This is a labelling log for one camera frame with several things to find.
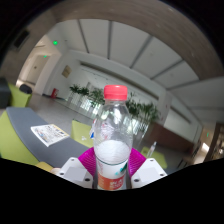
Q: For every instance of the grey and lime bench seating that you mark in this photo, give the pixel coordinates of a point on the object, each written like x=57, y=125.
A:
x=20, y=118

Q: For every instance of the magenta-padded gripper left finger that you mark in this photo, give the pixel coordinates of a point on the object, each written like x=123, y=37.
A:
x=76, y=170

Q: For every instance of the clear red-capped water bottle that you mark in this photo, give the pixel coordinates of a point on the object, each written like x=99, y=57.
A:
x=112, y=153

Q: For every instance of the lime green armchair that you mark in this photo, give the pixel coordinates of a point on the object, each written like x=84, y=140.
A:
x=18, y=98

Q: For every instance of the row of potted green plants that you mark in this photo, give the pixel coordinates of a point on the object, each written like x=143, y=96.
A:
x=96, y=95

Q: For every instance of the white printed magazine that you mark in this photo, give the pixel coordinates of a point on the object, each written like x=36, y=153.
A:
x=50, y=134

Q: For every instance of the red fire extinguisher cabinet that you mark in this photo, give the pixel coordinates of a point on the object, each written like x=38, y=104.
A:
x=54, y=93

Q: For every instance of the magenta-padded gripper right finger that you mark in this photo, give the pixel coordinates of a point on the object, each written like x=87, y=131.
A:
x=149, y=170

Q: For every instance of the framed wall picture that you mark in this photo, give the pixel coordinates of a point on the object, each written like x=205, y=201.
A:
x=66, y=71

